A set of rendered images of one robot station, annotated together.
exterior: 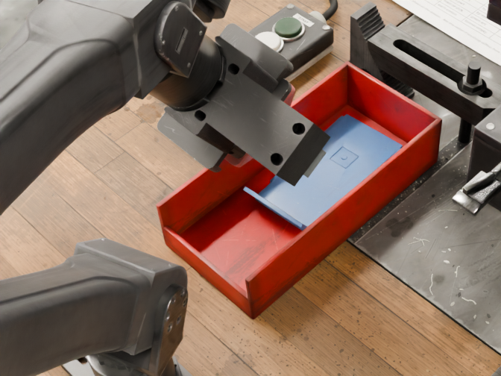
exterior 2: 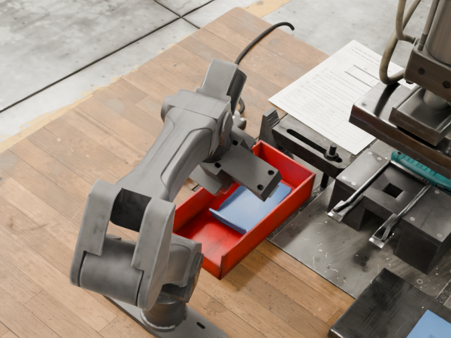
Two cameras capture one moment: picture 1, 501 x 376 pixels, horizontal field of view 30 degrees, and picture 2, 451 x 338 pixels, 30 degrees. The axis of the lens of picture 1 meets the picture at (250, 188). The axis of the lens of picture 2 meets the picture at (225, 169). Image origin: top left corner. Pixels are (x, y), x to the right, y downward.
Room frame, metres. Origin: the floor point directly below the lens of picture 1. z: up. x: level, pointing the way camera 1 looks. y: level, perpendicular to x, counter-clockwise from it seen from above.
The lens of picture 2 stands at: (-0.33, 0.28, 1.94)
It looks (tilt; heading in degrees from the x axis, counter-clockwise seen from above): 44 degrees down; 342
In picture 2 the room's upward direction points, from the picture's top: 8 degrees clockwise
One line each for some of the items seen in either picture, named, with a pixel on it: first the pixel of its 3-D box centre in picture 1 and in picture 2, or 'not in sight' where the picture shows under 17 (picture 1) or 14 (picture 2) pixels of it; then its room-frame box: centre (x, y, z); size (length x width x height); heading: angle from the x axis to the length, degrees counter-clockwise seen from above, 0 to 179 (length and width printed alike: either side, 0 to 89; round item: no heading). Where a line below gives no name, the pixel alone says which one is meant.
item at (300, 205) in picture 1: (325, 167); (251, 198); (0.58, -0.07, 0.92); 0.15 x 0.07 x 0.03; 133
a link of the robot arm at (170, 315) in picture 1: (121, 311); (167, 267); (0.39, 0.11, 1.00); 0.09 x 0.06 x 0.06; 59
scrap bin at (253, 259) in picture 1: (303, 181); (241, 206); (0.56, -0.05, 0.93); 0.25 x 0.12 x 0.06; 128
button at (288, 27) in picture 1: (288, 32); not in sight; (0.77, -0.06, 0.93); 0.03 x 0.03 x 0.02
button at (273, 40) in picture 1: (267, 47); not in sight; (0.75, -0.04, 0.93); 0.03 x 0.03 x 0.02
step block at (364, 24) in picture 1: (382, 56); (278, 137); (0.70, -0.15, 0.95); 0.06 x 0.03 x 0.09; 38
